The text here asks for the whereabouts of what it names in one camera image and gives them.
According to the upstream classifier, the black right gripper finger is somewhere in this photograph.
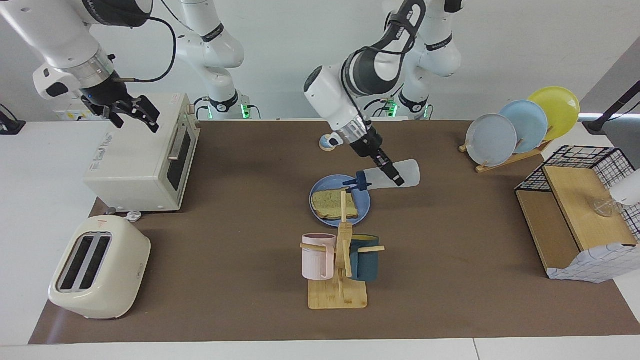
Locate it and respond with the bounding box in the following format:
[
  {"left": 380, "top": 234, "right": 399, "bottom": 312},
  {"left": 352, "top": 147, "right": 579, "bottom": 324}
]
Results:
[
  {"left": 100, "top": 106, "right": 125, "bottom": 129},
  {"left": 127, "top": 95, "right": 161, "bottom": 134}
]

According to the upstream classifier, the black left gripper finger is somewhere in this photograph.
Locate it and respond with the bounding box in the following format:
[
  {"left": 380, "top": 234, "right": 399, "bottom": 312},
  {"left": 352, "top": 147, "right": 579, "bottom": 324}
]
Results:
[{"left": 374, "top": 150, "right": 406, "bottom": 187}]

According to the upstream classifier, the translucent bottle with navy cap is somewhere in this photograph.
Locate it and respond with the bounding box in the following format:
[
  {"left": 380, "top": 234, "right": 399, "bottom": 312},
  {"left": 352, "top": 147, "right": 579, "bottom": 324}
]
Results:
[{"left": 342, "top": 159, "right": 421, "bottom": 194}]

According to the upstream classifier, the slice of toast bread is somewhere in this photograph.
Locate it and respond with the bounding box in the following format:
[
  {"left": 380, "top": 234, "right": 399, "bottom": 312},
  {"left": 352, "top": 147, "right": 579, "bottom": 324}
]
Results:
[{"left": 310, "top": 189, "right": 360, "bottom": 221}]

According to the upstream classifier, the blue round plate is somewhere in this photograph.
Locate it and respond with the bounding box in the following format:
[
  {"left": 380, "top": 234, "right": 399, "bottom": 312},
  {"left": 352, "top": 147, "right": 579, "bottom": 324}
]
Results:
[{"left": 309, "top": 174, "right": 372, "bottom": 227}]

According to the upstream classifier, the grey plate in rack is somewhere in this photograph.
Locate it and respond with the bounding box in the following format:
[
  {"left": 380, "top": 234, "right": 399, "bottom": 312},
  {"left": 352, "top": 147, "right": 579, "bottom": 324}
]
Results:
[{"left": 465, "top": 113, "right": 518, "bottom": 167}]

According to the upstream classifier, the wooden plate rack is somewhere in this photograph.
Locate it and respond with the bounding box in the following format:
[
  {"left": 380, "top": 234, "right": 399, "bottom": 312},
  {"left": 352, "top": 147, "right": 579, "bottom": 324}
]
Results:
[{"left": 458, "top": 140, "right": 553, "bottom": 174}]

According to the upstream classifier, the light blue plate in rack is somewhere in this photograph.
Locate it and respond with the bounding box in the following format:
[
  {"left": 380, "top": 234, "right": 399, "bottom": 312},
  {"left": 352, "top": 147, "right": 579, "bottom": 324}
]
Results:
[{"left": 499, "top": 100, "right": 549, "bottom": 154}]

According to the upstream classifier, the yellow plate in rack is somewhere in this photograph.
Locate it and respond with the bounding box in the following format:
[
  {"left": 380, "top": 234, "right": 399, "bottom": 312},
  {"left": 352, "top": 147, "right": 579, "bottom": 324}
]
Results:
[{"left": 527, "top": 86, "right": 581, "bottom": 142}]

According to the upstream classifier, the white toaster oven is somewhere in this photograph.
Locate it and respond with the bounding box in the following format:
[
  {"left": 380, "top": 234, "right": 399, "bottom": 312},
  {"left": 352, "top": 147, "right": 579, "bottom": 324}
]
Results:
[{"left": 83, "top": 92, "right": 201, "bottom": 213}]

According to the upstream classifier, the dark teal mug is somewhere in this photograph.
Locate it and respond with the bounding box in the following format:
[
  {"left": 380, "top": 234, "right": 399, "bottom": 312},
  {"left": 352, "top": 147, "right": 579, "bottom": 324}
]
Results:
[{"left": 348, "top": 234, "right": 380, "bottom": 282}]

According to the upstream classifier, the black stand foot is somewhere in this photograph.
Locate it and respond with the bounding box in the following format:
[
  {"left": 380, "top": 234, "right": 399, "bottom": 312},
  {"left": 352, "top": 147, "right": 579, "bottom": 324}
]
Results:
[{"left": 0, "top": 103, "right": 26, "bottom": 136}]

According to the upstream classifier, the pink mug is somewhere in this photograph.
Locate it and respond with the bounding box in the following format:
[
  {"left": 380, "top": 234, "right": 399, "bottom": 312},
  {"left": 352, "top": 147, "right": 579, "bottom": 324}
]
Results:
[{"left": 301, "top": 233, "right": 337, "bottom": 281}]

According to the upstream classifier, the wooden mug tree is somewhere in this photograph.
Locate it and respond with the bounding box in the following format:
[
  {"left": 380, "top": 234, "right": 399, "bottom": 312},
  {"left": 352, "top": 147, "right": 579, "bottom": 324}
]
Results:
[{"left": 300, "top": 190, "right": 386, "bottom": 310}]

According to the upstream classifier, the cream two-slot toaster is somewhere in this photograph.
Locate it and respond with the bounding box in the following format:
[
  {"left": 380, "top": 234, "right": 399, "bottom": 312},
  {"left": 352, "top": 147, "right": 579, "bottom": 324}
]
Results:
[{"left": 48, "top": 215, "right": 152, "bottom": 321}]

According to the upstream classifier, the brown table mat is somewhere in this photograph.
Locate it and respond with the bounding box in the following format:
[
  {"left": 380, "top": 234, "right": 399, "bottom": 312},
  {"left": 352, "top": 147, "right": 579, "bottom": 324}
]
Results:
[{"left": 28, "top": 120, "right": 640, "bottom": 345}]

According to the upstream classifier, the clear glass cup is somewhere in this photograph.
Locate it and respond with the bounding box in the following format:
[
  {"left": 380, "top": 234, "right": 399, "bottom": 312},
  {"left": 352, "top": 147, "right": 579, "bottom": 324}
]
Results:
[{"left": 593, "top": 197, "right": 617, "bottom": 218}]

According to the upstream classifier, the white checkered cloth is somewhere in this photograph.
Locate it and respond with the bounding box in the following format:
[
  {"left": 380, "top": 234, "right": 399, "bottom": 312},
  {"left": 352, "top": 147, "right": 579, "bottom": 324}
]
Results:
[{"left": 546, "top": 242, "right": 640, "bottom": 284}]

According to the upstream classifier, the white cylindrical object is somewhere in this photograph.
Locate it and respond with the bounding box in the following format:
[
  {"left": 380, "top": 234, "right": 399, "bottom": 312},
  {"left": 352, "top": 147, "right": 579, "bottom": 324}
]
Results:
[{"left": 609, "top": 169, "right": 640, "bottom": 207}]

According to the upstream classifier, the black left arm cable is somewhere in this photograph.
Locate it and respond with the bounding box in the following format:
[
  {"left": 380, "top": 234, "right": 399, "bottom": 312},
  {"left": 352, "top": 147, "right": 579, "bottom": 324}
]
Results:
[{"left": 341, "top": 0, "right": 418, "bottom": 126}]

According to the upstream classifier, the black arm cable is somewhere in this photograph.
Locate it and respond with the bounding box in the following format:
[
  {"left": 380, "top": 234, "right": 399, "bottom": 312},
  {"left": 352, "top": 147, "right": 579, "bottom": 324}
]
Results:
[
  {"left": 112, "top": 15, "right": 178, "bottom": 83},
  {"left": 341, "top": 0, "right": 418, "bottom": 126}
]

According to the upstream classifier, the white wall power outlet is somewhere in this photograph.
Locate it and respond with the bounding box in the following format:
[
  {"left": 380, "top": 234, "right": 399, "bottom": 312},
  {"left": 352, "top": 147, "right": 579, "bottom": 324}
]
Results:
[{"left": 54, "top": 96, "right": 108, "bottom": 122}]

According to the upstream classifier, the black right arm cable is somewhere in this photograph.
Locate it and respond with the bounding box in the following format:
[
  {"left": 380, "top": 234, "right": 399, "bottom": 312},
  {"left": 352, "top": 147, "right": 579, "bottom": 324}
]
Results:
[{"left": 112, "top": 15, "right": 178, "bottom": 83}]

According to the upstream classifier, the wooden shelf with wire frame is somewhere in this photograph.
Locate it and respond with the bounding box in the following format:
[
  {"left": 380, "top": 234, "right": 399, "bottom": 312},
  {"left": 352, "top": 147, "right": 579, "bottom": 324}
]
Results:
[{"left": 515, "top": 145, "right": 640, "bottom": 281}]

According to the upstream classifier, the black camera stand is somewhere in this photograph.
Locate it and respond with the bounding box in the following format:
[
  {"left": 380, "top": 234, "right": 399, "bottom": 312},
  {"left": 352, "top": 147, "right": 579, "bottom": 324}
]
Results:
[{"left": 582, "top": 80, "right": 640, "bottom": 135}]

